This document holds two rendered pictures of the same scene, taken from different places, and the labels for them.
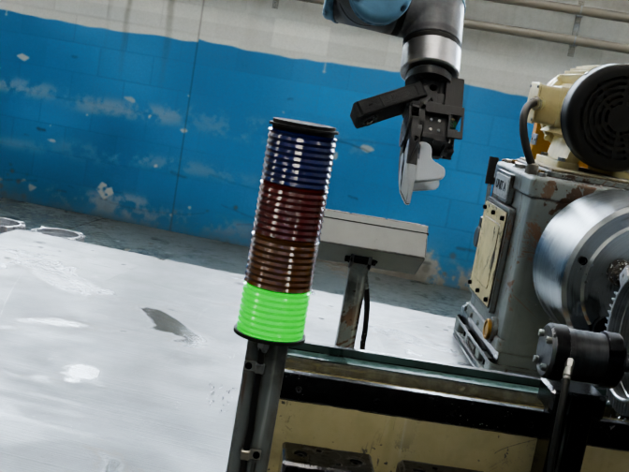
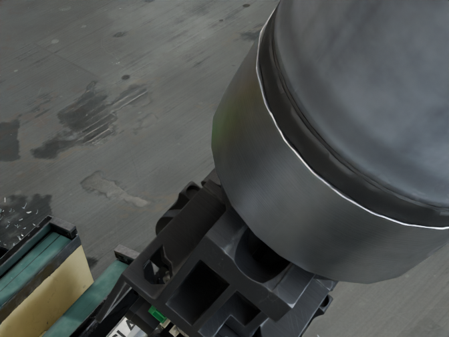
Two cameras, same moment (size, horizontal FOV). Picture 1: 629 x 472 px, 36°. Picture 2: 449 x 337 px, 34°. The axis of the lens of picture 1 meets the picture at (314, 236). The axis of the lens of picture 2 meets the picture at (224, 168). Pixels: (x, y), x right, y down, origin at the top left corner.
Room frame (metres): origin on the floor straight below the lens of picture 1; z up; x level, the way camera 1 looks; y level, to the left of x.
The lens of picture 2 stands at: (1.61, -0.30, 1.46)
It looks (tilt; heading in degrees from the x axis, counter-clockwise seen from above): 40 degrees down; 131
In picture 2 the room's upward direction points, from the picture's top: 8 degrees counter-clockwise
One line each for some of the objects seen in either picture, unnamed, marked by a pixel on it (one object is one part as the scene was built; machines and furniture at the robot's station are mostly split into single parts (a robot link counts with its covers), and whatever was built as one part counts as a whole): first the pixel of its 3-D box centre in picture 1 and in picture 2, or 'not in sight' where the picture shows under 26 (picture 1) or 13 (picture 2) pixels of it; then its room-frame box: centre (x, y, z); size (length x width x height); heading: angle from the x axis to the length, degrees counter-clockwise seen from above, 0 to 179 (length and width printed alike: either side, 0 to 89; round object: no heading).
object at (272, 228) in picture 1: (290, 210); not in sight; (0.83, 0.02, 1.14); 0.06 x 0.06 x 0.04
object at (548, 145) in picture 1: (561, 175); not in sight; (1.80, -0.43, 1.16); 0.33 x 0.26 x 0.42; 3
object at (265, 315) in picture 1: (273, 310); not in sight; (0.83, 0.02, 1.05); 0.06 x 0.06 x 0.04
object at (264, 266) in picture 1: (282, 260); not in sight; (0.83, 0.02, 1.10); 0.06 x 0.06 x 0.04
